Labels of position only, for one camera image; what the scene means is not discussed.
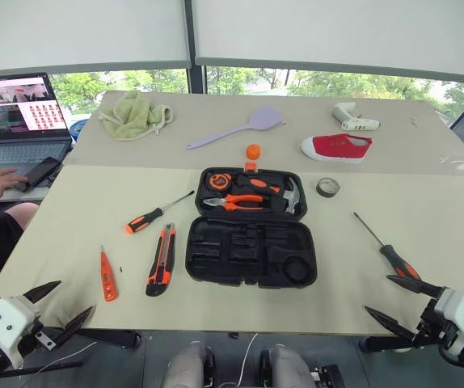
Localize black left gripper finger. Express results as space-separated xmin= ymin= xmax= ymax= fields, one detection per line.
xmin=53 ymin=306 xmax=95 ymax=349
xmin=24 ymin=280 xmax=62 ymax=304

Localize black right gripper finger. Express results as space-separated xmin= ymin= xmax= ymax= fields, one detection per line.
xmin=386 ymin=274 xmax=445 ymax=298
xmin=364 ymin=306 xmax=419 ymax=347

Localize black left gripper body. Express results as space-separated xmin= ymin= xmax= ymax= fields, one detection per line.
xmin=15 ymin=313 xmax=57 ymax=356

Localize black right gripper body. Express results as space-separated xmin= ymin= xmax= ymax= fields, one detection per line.
xmin=416 ymin=298 xmax=459 ymax=352

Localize long orange black screwdriver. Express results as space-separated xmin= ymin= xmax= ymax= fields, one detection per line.
xmin=352 ymin=211 xmax=422 ymax=280

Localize orange voltage tester pen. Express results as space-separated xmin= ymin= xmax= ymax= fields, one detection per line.
xmin=99 ymin=244 xmax=119 ymax=303

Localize orange black utility knife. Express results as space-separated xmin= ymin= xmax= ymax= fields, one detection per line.
xmin=146 ymin=222 xmax=175 ymax=297

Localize short orange black screwdriver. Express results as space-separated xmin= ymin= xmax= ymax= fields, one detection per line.
xmin=124 ymin=190 xmax=196 ymax=235

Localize black electrical tape roll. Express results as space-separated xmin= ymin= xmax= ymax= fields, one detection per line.
xmin=316 ymin=175 xmax=342 ymax=199

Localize black tool case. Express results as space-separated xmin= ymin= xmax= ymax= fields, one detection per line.
xmin=184 ymin=160 xmax=318 ymax=289

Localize black table foot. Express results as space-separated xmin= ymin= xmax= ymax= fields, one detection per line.
xmin=37 ymin=327 xmax=142 ymax=351
xmin=359 ymin=335 xmax=419 ymax=352

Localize person's bare knee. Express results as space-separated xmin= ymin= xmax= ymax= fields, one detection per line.
xmin=3 ymin=201 xmax=40 ymax=239

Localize black device with white plug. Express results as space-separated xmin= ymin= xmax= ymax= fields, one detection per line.
xmin=308 ymin=363 xmax=344 ymax=388

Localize grey rounded shape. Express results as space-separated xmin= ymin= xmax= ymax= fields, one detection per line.
xmin=259 ymin=344 xmax=316 ymax=388
xmin=162 ymin=341 xmax=217 ymax=388

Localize black smartphone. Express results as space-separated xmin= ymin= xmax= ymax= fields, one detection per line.
xmin=13 ymin=156 xmax=61 ymax=192

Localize red canvas shoe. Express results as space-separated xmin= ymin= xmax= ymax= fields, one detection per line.
xmin=300 ymin=133 xmax=373 ymax=164

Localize blue round object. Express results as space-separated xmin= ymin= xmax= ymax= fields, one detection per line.
xmin=70 ymin=119 xmax=91 ymax=142

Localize grey laptop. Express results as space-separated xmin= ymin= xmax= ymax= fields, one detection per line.
xmin=0 ymin=72 xmax=74 ymax=183

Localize white glue gun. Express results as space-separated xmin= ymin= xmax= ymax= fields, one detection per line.
xmin=332 ymin=102 xmax=381 ymax=132

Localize green towel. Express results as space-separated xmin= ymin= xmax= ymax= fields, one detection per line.
xmin=98 ymin=89 xmax=175 ymax=142

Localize orange black tape measure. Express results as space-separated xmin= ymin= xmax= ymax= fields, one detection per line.
xmin=206 ymin=171 xmax=233 ymax=190

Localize lilac silicone spatula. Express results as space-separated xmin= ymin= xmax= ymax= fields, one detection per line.
xmin=186 ymin=105 xmax=285 ymax=150

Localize narrow white roller blind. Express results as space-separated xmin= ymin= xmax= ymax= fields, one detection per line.
xmin=0 ymin=0 xmax=192 ymax=82

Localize wide white roller blind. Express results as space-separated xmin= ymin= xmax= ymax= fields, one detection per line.
xmin=191 ymin=0 xmax=464 ymax=86

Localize dark window pillar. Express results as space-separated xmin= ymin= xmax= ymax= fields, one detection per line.
xmin=183 ymin=0 xmax=209 ymax=95

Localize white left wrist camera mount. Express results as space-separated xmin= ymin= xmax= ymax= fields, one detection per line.
xmin=0 ymin=294 xmax=41 ymax=359

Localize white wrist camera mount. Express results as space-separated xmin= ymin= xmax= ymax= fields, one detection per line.
xmin=0 ymin=294 xmax=41 ymax=359
xmin=433 ymin=289 xmax=464 ymax=361

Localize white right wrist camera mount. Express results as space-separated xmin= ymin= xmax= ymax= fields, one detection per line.
xmin=433 ymin=289 xmax=464 ymax=361

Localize thin white cable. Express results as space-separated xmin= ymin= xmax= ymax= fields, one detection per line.
xmin=231 ymin=333 xmax=259 ymax=388

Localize hammer with orange black handle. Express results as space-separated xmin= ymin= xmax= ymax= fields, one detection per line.
xmin=231 ymin=174 xmax=302 ymax=215

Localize orange handled pliers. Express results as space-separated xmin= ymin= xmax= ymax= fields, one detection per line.
xmin=202 ymin=193 xmax=265 ymax=212

